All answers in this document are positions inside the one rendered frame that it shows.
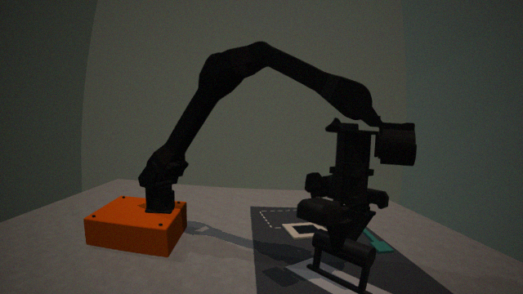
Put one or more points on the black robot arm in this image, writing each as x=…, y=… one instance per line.
x=395, y=143

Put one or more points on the beige square tile with dark square center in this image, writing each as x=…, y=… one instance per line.
x=302, y=230

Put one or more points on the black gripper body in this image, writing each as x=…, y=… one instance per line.
x=350, y=187

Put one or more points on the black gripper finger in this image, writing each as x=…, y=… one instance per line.
x=360, y=221
x=338, y=233

